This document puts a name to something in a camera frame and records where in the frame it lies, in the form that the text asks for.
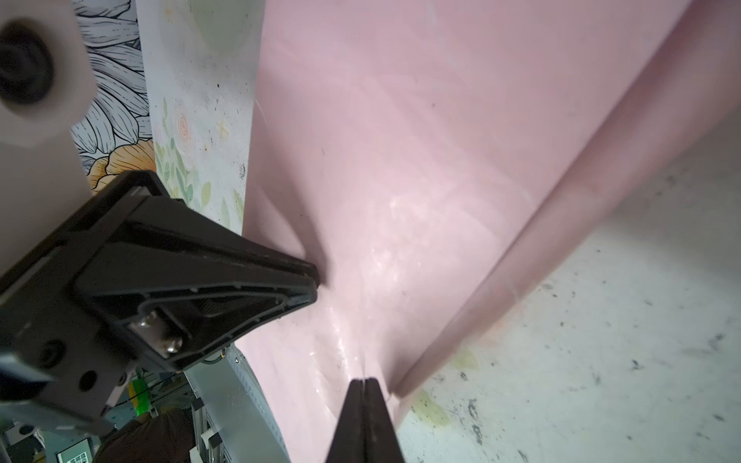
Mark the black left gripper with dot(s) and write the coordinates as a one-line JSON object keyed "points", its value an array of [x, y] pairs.
{"points": [[94, 288]]}

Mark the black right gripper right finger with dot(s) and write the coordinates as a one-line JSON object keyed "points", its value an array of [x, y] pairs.
{"points": [[382, 444]]}

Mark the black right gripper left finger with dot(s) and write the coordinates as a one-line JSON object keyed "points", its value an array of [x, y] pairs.
{"points": [[349, 440]]}

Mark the purple wrapping paper sheet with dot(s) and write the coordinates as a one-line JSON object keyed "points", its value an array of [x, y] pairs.
{"points": [[436, 159]]}

